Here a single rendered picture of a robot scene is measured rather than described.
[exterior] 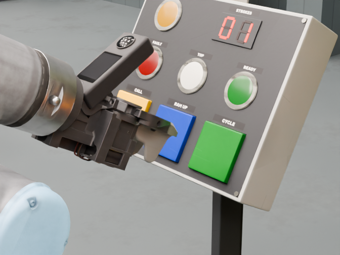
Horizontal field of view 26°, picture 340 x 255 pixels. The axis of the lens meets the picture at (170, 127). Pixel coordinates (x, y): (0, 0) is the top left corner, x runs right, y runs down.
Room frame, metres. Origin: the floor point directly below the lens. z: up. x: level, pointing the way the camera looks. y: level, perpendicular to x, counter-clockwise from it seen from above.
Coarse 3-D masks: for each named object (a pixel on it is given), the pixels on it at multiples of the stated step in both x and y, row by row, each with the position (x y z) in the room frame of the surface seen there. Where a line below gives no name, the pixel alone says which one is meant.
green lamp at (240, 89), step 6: (240, 78) 1.03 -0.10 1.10; (246, 78) 1.02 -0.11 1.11; (234, 84) 1.03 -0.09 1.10; (240, 84) 1.02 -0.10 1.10; (246, 84) 1.01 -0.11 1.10; (228, 90) 1.03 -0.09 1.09; (234, 90) 1.02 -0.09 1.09; (240, 90) 1.01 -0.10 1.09; (246, 90) 1.01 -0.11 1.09; (228, 96) 1.02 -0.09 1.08; (234, 96) 1.01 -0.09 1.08; (240, 96) 1.01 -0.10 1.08; (246, 96) 1.00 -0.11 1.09; (234, 102) 1.01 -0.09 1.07; (240, 102) 1.00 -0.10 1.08
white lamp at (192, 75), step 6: (186, 66) 1.10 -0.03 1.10; (192, 66) 1.10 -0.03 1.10; (198, 66) 1.09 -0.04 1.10; (186, 72) 1.10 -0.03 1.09; (192, 72) 1.09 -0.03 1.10; (198, 72) 1.08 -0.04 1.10; (180, 78) 1.10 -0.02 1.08; (186, 78) 1.09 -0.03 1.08; (192, 78) 1.08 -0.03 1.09; (198, 78) 1.08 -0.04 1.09; (186, 84) 1.08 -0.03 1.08; (192, 84) 1.08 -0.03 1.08
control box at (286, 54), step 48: (192, 0) 1.17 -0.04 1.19; (192, 48) 1.12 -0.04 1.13; (240, 48) 1.06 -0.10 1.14; (288, 48) 1.01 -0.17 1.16; (144, 96) 1.13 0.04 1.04; (192, 96) 1.07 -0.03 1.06; (288, 96) 0.98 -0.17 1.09; (192, 144) 1.02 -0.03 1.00; (288, 144) 0.99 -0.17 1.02; (240, 192) 0.92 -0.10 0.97
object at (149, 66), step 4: (156, 52) 1.16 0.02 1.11; (152, 56) 1.16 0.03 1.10; (156, 56) 1.16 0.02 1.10; (148, 60) 1.16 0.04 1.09; (152, 60) 1.16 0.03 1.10; (156, 60) 1.15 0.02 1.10; (144, 64) 1.16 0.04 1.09; (148, 64) 1.16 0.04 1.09; (152, 64) 1.15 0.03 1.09; (156, 64) 1.15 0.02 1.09; (140, 68) 1.17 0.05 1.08; (144, 68) 1.16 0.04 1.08; (148, 68) 1.15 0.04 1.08; (152, 68) 1.15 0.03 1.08; (140, 72) 1.16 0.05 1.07; (144, 72) 1.16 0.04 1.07; (148, 72) 1.15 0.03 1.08; (152, 72) 1.14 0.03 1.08
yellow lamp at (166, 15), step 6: (162, 6) 1.21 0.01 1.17; (168, 6) 1.20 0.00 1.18; (174, 6) 1.19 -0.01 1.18; (162, 12) 1.20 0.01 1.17; (168, 12) 1.19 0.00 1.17; (174, 12) 1.18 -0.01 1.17; (162, 18) 1.19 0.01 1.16; (168, 18) 1.18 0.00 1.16; (174, 18) 1.18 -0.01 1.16; (162, 24) 1.19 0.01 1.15; (168, 24) 1.18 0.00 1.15
